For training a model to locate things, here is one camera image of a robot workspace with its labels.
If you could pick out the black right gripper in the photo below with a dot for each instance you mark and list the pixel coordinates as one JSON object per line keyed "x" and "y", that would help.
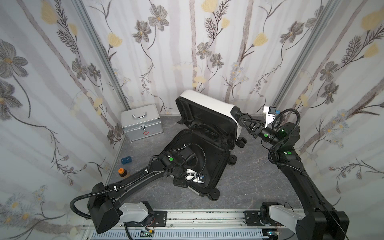
{"x": 256, "y": 127}

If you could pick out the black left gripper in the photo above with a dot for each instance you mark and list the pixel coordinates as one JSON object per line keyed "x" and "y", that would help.
{"x": 186, "y": 167}

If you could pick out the white hard-shell suitcase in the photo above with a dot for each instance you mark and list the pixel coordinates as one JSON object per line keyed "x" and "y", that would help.
{"x": 211, "y": 124}

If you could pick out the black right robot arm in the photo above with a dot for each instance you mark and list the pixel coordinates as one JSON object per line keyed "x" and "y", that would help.
{"x": 283, "y": 135}

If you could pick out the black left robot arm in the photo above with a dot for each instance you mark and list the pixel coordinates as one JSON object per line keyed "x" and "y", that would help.
{"x": 103, "y": 204}

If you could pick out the small blue box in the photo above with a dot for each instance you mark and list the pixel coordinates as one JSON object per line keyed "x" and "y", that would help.
{"x": 126, "y": 160}

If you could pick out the brown bottle orange cap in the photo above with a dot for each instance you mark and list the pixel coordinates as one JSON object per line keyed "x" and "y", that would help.
{"x": 123, "y": 173}

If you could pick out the silver aluminium case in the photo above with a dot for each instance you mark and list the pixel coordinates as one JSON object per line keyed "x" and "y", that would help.
{"x": 141, "y": 122}

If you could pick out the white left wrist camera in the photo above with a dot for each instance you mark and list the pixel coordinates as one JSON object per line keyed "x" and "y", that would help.
{"x": 192, "y": 176}

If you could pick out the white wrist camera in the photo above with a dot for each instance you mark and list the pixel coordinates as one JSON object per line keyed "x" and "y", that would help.
{"x": 192, "y": 176}
{"x": 270, "y": 114}

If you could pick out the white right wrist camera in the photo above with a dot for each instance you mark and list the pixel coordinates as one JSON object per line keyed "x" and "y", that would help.
{"x": 270, "y": 114}

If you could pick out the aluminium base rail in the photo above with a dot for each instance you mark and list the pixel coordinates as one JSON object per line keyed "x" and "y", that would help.
{"x": 207, "y": 218}

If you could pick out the white perforated cable duct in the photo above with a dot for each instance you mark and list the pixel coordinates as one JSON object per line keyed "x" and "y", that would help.
{"x": 202, "y": 234}

